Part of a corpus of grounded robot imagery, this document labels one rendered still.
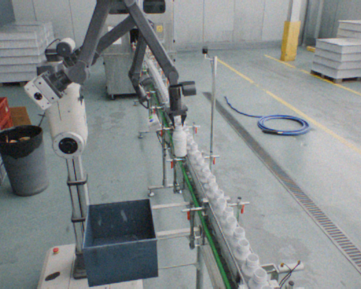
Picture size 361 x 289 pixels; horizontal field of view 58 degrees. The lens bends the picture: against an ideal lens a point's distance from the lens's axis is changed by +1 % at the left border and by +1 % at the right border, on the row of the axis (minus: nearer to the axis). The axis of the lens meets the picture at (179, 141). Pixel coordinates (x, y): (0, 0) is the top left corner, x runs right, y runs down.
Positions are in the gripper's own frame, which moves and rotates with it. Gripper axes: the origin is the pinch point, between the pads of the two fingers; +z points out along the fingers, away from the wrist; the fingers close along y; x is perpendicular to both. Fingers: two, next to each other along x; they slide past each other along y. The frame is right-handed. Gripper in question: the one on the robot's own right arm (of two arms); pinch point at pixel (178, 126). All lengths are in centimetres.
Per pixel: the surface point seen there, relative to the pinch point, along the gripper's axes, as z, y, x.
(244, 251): 17, 5, -68
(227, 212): 16, 6, -50
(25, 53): 49, -204, 643
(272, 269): 26, 13, -70
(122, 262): 44, -37, -33
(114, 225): 48, -40, -3
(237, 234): 16, 5, -62
